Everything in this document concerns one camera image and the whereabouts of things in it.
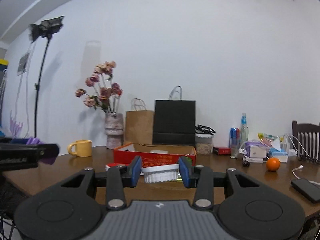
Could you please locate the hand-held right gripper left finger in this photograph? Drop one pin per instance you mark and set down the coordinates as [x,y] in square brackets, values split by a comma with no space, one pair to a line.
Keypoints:
[136,171]

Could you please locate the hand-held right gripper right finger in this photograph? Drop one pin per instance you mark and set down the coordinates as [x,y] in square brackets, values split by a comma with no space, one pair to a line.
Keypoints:
[183,172]

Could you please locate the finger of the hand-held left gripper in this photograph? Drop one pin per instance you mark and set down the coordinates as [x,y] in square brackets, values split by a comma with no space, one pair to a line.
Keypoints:
[48,150]
[17,141]

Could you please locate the red cardboard box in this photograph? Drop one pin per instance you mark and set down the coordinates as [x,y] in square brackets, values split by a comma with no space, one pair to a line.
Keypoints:
[155,158]

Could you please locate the white ribbed lid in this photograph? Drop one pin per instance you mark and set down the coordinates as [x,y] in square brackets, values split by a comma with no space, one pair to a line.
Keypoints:
[161,176]

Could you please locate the white item inside box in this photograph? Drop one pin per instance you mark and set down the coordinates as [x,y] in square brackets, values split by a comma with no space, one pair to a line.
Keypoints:
[159,151]

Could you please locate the yellow mug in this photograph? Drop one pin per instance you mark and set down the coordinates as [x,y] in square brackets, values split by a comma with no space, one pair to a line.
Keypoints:
[82,148]

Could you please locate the clear container with black lid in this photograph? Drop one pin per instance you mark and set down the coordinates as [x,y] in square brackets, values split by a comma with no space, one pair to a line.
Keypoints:
[204,143]

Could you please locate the small red flat box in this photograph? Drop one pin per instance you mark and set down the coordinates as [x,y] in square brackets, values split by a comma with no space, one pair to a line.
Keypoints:
[222,150]

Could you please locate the brown paper bag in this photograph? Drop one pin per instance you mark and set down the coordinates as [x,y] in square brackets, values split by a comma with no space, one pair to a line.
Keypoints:
[140,127]

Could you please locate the dark mesh fabric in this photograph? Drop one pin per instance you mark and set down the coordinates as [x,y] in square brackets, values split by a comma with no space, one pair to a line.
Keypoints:
[10,200]

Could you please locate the mottled pink ceramic vase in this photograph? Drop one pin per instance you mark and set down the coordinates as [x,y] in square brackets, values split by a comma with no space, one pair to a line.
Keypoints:
[114,131]

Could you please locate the black paper bag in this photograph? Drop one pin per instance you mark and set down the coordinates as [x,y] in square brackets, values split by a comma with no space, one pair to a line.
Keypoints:
[174,122]

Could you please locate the clear drinking glass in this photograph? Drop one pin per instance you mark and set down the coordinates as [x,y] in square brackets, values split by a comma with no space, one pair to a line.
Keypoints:
[234,151]

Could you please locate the blue drink can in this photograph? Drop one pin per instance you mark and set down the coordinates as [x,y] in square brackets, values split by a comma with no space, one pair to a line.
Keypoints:
[234,136]

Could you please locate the black earbuds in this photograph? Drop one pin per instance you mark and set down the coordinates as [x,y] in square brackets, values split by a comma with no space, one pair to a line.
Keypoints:
[246,164]

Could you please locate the clear plastic water bottle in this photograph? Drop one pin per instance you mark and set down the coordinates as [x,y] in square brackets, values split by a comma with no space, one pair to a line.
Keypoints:
[244,130]

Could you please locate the purple tissue pack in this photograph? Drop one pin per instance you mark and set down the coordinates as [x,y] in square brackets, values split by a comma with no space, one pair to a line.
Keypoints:
[257,150]

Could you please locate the yellow lidded bin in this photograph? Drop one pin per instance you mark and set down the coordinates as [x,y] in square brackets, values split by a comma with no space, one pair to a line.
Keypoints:
[3,63]

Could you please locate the dried pink roses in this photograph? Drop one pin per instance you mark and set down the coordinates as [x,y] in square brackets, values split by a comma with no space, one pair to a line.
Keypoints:
[102,87]

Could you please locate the orange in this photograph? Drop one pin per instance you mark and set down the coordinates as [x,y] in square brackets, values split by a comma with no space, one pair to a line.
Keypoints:
[273,164]

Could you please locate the colourful snack packet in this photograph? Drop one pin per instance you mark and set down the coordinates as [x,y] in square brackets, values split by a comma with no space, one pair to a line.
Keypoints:
[268,137]

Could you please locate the blue tissue box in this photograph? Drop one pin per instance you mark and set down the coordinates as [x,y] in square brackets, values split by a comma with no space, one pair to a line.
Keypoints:
[278,153]

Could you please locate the black studio light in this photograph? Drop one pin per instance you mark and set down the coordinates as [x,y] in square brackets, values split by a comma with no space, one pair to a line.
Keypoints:
[47,27]

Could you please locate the black power bank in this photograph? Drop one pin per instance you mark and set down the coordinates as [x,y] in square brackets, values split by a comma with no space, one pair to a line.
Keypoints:
[306,188]

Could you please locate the dark wooden chair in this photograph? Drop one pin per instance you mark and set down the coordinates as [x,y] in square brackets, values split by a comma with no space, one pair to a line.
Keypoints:
[308,140]

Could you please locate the purple wall sticker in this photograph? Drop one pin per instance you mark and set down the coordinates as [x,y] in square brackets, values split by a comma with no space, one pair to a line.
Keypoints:
[16,127]

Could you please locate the grey wall poster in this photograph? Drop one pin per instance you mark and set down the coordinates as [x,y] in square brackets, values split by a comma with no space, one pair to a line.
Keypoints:
[23,63]

